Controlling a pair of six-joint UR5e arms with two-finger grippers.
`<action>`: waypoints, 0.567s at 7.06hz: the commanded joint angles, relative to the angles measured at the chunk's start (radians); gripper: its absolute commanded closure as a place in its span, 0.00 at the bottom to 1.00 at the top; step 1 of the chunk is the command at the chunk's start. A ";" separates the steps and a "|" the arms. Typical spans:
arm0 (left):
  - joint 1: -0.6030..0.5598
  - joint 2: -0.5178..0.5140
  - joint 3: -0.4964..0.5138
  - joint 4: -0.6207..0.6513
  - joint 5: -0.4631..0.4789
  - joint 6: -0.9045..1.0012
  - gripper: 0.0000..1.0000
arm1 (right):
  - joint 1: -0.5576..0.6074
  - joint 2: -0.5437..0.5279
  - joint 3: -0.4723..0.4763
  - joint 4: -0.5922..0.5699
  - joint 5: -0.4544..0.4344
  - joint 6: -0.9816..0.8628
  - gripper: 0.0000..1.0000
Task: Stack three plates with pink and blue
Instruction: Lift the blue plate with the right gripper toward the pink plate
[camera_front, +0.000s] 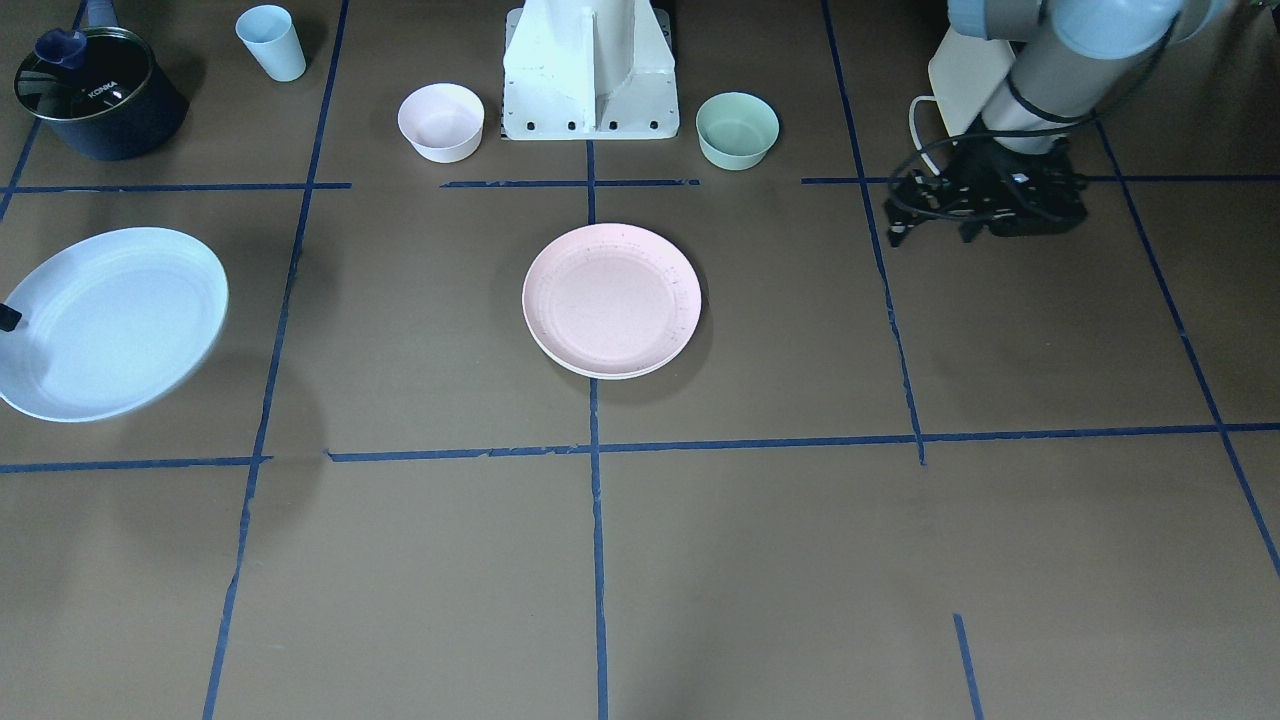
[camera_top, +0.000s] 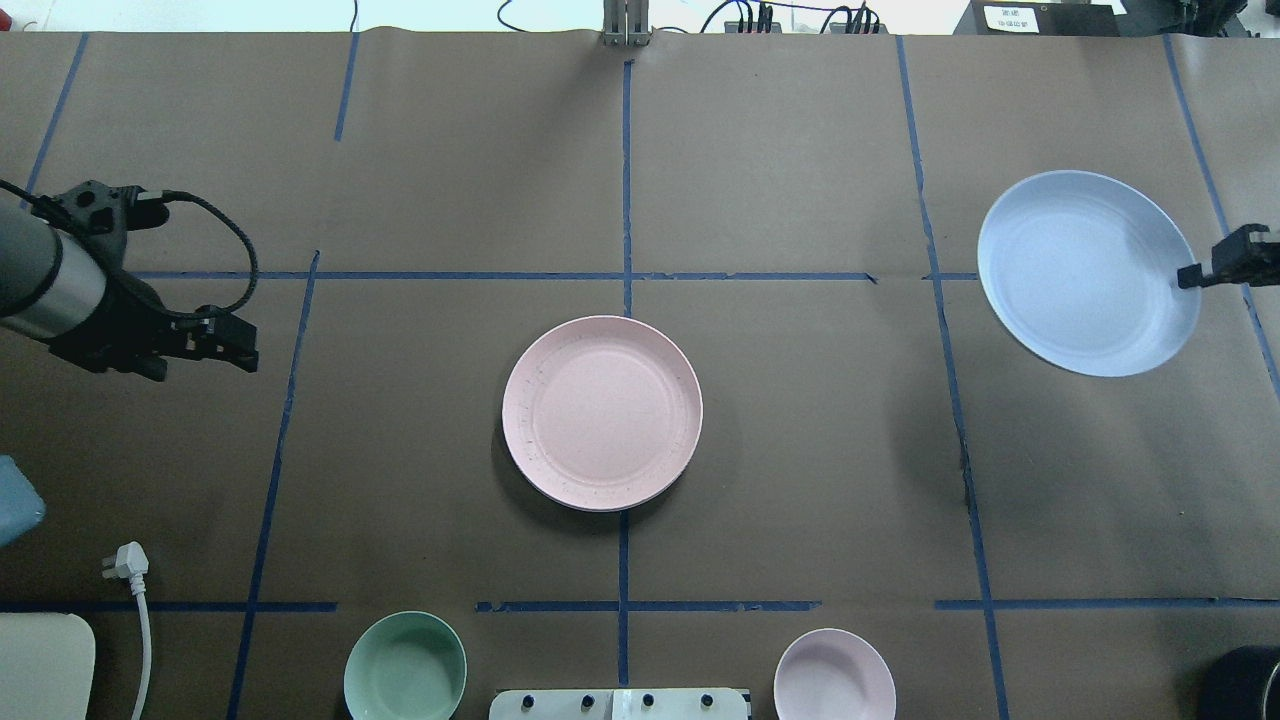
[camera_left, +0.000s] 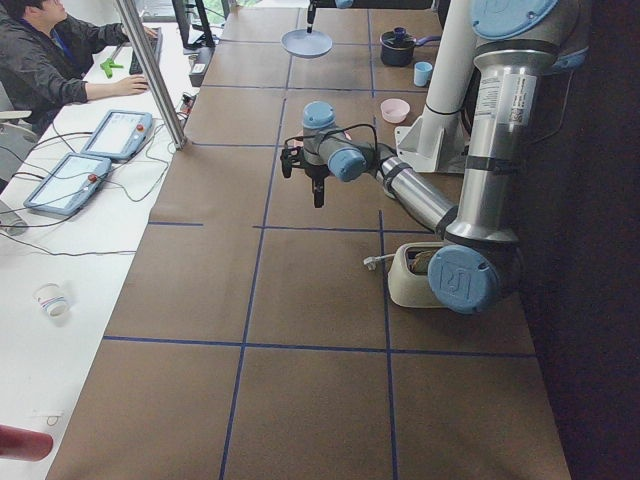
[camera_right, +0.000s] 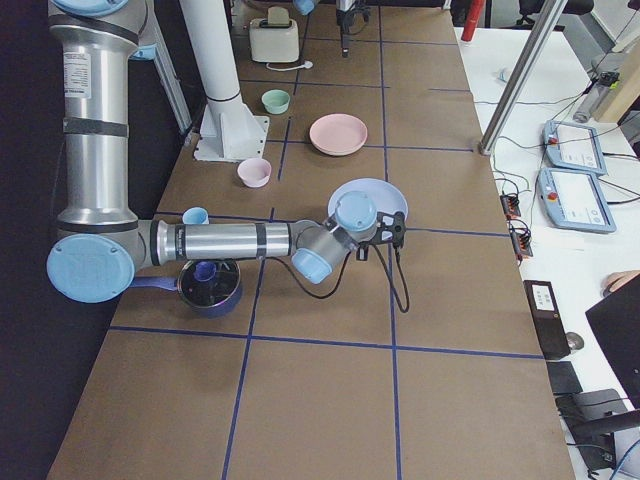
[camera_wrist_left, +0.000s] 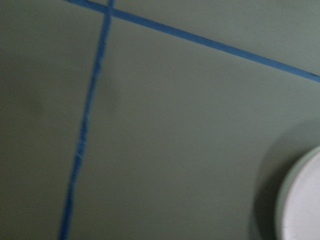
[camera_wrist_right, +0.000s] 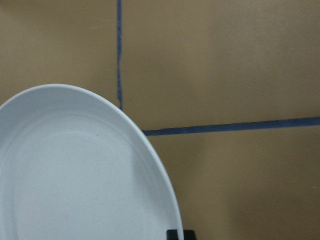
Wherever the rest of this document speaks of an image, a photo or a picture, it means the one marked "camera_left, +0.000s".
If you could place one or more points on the black gripper near toaster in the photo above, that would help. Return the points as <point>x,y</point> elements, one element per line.
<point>317,173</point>

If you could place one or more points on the blue plate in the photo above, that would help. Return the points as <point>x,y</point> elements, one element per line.
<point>307,45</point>

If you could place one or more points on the silver blue robot arm near toaster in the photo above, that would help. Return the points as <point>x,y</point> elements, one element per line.
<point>518,44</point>

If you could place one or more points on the pink bowl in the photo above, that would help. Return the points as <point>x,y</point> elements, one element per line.
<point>394,110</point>

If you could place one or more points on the dark blue pot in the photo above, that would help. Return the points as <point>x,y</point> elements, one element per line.
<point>397,46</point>

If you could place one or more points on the light blue cup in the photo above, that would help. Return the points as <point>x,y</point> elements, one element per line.
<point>422,73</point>

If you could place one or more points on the white pillar with base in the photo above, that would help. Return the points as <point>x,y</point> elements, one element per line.
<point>436,140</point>

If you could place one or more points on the green tool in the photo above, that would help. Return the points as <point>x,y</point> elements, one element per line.
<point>109,66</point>

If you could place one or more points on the seated person in black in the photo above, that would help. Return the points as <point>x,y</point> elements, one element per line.
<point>45,55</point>

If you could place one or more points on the paper cup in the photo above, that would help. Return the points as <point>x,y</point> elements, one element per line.
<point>51,299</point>

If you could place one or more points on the red bottle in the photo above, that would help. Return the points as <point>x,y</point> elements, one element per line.
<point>24,445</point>

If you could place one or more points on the aluminium frame post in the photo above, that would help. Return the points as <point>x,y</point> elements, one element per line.
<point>142,48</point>

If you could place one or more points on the teach pendant near post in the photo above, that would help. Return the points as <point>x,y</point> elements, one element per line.
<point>119,135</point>

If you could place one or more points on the teach pendant far from post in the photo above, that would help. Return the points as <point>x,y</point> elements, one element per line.
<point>69,185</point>

